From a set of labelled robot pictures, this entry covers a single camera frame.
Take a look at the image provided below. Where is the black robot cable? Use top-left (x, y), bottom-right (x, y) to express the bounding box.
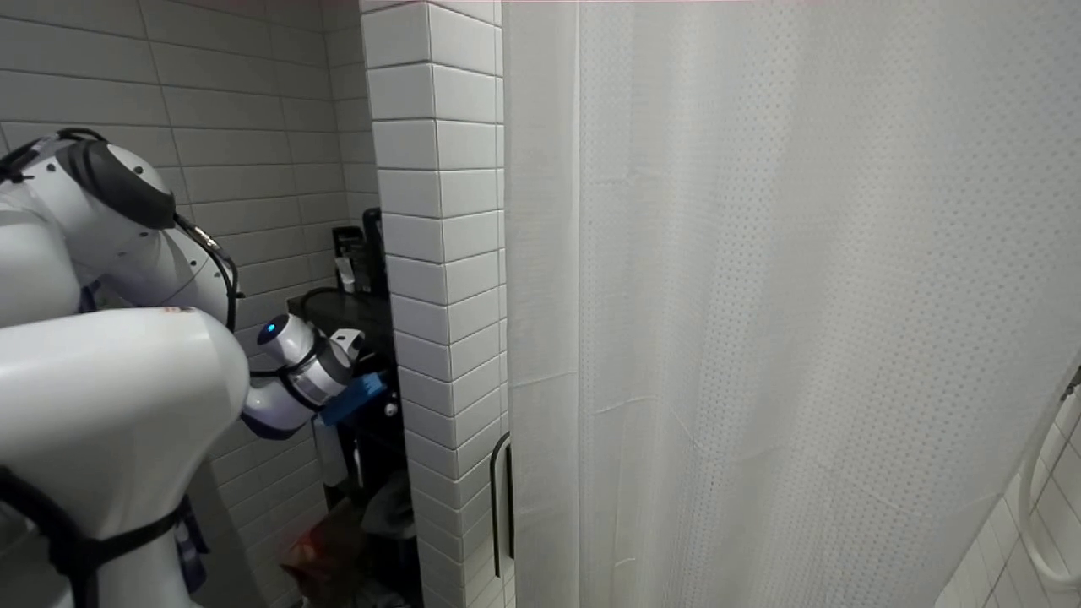
top-left (167, 214), bottom-right (246, 336)

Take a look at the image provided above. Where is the black strap on robot base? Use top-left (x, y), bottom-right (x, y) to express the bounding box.
top-left (0, 466), bottom-right (195, 608)

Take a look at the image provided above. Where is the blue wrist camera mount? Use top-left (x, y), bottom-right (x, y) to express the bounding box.
top-left (319, 368), bottom-right (398, 429)

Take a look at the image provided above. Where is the blue strap tag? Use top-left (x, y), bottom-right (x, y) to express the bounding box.
top-left (177, 510), bottom-right (213, 596)

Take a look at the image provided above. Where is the white wall grab bar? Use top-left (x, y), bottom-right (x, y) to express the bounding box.
top-left (1013, 368), bottom-right (1081, 596)

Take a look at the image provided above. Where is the slim pale bottle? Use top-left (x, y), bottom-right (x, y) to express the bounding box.
top-left (314, 419), bottom-right (348, 492)

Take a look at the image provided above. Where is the black door handle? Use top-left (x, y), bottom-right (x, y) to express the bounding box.
top-left (486, 429), bottom-right (519, 580)

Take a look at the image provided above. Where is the white shower curtain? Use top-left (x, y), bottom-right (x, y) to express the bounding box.
top-left (501, 0), bottom-right (1081, 608)

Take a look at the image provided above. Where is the dark wooden shelf unit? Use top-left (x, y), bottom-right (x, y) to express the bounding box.
top-left (284, 284), bottom-right (427, 608)

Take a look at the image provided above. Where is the black bottle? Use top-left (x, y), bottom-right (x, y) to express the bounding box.
top-left (330, 222), bottom-right (370, 298)

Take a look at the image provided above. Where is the tall dark green bottle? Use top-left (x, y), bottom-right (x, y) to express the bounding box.
top-left (361, 206), bottom-right (389, 293)

